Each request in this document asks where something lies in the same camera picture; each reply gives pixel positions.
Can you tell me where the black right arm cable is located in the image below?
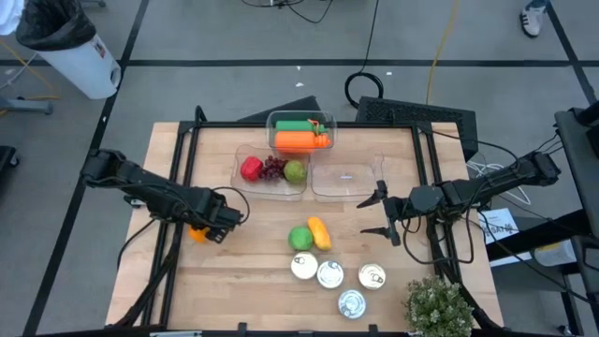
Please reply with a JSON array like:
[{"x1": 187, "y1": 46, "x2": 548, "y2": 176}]
[{"x1": 402, "y1": 205, "x2": 475, "y2": 266}]

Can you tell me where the black side table frame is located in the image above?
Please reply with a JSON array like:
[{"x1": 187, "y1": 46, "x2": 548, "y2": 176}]
[{"x1": 485, "y1": 208, "x2": 599, "y2": 337}]

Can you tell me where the white cloth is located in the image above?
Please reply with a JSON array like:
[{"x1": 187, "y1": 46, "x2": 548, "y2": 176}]
[{"x1": 0, "y1": 0, "x2": 25, "y2": 37}]

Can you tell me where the black floor object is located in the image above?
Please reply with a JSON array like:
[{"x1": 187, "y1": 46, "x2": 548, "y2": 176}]
[{"x1": 0, "y1": 145, "x2": 21, "y2": 183}]

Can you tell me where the small potted green plant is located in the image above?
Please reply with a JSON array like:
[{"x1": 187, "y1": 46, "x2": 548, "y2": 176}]
[{"x1": 404, "y1": 274, "x2": 475, "y2": 337}]

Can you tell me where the black perforated case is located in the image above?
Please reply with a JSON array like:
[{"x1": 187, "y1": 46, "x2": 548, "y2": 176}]
[{"x1": 355, "y1": 95, "x2": 479, "y2": 161}]

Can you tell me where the blue label tin can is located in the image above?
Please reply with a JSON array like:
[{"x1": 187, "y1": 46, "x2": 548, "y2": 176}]
[
  {"x1": 358, "y1": 261, "x2": 387, "y2": 291},
  {"x1": 289, "y1": 251, "x2": 319, "y2": 281}
]

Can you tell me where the silver tin can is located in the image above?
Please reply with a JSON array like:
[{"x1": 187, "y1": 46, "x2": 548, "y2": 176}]
[{"x1": 337, "y1": 288, "x2": 367, "y2": 321}]

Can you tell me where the white plastic container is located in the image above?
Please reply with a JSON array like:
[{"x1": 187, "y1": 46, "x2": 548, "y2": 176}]
[{"x1": 533, "y1": 239, "x2": 577, "y2": 268}]

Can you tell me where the thin black floor cable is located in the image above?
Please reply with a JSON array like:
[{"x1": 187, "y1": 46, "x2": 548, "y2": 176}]
[{"x1": 241, "y1": 0, "x2": 334, "y2": 24}]

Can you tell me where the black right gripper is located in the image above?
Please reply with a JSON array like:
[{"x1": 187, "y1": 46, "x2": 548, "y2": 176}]
[{"x1": 356, "y1": 180, "x2": 416, "y2": 248}]

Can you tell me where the red bell pepper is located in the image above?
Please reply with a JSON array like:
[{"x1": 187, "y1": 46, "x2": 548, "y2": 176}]
[{"x1": 240, "y1": 155, "x2": 264, "y2": 183}]

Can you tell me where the white trash can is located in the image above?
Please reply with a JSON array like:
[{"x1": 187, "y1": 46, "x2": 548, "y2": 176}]
[{"x1": 35, "y1": 32, "x2": 123, "y2": 101}]

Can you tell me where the white paper sheet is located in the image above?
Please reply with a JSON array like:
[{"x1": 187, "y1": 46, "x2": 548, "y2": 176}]
[{"x1": 477, "y1": 208, "x2": 520, "y2": 245}]

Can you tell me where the yellow mango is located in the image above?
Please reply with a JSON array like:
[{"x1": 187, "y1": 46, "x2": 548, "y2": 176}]
[{"x1": 306, "y1": 215, "x2": 332, "y2": 252}]

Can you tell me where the dark red grape bunch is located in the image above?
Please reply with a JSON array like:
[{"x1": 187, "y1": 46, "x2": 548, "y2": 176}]
[{"x1": 259, "y1": 155, "x2": 288, "y2": 183}]

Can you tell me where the grey metal floor base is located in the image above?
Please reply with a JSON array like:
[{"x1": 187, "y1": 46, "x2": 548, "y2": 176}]
[{"x1": 0, "y1": 95, "x2": 53, "y2": 116}]

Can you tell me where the black coiled cable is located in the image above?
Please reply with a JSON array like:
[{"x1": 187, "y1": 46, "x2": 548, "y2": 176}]
[{"x1": 343, "y1": 0, "x2": 386, "y2": 110}]

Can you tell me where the black trash bag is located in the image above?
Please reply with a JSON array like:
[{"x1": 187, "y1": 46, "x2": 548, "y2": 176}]
[{"x1": 15, "y1": 0, "x2": 97, "y2": 51}]

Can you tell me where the yellow cable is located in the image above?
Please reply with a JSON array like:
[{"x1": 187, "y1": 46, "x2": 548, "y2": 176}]
[{"x1": 424, "y1": 0, "x2": 460, "y2": 105}]

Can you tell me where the olive green label can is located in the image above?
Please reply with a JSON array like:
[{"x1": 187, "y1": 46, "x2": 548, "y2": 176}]
[{"x1": 315, "y1": 260, "x2": 345, "y2": 290}]

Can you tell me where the grey black cart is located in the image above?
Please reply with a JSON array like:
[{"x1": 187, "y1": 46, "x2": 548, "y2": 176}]
[{"x1": 554, "y1": 100, "x2": 599, "y2": 244}]

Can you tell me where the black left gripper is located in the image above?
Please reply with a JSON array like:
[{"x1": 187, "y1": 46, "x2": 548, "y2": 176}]
[{"x1": 199, "y1": 186, "x2": 246, "y2": 245}]

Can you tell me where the small clear plastic bin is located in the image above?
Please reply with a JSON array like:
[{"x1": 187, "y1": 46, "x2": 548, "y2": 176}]
[{"x1": 265, "y1": 110, "x2": 338, "y2": 154}]

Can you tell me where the olive green pear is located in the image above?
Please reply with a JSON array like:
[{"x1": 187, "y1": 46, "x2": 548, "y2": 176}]
[{"x1": 283, "y1": 159, "x2": 308, "y2": 185}]

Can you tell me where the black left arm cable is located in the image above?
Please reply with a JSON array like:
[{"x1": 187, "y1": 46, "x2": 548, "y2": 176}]
[{"x1": 115, "y1": 217, "x2": 160, "y2": 271}]

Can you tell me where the black metal table frame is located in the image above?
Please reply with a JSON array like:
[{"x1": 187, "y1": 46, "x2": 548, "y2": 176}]
[{"x1": 105, "y1": 105, "x2": 504, "y2": 337}]

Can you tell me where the orange fruit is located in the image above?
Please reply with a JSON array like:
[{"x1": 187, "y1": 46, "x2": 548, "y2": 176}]
[{"x1": 187, "y1": 225, "x2": 212, "y2": 244}]

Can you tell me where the white cable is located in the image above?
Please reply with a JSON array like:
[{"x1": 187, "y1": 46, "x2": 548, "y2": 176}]
[{"x1": 467, "y1": 161, "x2": 533, "y2": 206}]

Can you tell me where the person's foot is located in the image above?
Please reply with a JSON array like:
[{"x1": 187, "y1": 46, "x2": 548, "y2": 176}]
[{"x1": 518, "y1": 0, "x2": 548, "y2": 38}]

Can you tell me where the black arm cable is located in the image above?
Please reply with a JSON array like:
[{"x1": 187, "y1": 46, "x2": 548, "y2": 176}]
[
  {"x1": 402, "y1": 205, "x2": 475, "y2": 266},
  {"x1": 115, "y1": 217, "x2": 160, "y2": 271}
]

